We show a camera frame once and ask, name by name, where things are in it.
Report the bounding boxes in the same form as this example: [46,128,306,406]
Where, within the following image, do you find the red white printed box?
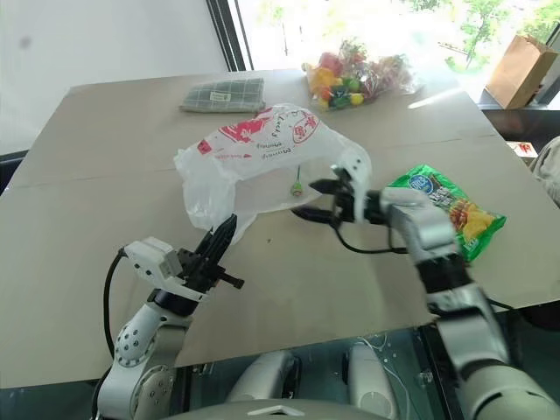
[507,140,537,159]

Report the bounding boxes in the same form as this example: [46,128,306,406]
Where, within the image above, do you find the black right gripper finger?
[311,178,347,195]
[291,207,338,225]

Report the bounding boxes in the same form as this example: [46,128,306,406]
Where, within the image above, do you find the white right robot thigh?
[346,344,397,420]

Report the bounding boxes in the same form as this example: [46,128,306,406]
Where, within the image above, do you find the black window frame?
[220,0,256,72]

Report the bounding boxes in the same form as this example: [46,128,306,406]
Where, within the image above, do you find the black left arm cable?
[102,248,132,365]

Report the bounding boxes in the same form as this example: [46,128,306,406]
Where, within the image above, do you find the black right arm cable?
[332,220,410,256]

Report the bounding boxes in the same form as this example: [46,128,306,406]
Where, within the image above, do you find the brown paper bag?
[484,33,559,110]

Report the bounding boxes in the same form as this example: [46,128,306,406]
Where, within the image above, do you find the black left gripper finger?
[205,213,239,264]
[194,225,220,260]

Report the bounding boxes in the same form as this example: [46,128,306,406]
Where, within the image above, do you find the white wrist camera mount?
[339,143,373,222]
[123,236,209,303]

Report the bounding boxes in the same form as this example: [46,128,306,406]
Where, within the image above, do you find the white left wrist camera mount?
[123,236,209,303]

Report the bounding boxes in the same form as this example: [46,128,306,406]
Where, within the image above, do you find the white robot thigh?
[226,349,299,404]
[346,344,397,420]

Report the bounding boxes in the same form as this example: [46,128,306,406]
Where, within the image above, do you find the dark rounded robot torso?
[160,396,365,420]

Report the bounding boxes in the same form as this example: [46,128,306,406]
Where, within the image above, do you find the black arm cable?
[102,248,132,365]
[332,220,410,256]

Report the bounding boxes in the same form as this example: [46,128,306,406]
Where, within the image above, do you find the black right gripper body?
[330,165,359,226]

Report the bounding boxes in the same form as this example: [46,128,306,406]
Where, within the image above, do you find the grey white cloth bundle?
[530,136,560,194]

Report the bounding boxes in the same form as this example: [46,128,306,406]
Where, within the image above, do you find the white left robot thigh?
[226,349,299,404]

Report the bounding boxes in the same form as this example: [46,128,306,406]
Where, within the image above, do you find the white red-printed plastic bag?
[173,102,373,244]

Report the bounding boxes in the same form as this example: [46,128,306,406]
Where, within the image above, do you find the green plaid folded cloth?
[178,77,268,115]

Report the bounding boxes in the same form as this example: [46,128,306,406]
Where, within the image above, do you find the brown cardboard table cover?
[0,67,560,390]

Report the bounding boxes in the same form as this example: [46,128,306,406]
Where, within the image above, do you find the green chips bag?
[387,164,508,264]

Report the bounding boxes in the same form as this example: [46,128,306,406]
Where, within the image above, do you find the clear bag of colourful toys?
[301,38,424,113]

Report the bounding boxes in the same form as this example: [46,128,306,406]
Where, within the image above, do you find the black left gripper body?
[174,247,245,294]

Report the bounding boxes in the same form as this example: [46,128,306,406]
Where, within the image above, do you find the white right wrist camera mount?
[339,143,373,222]

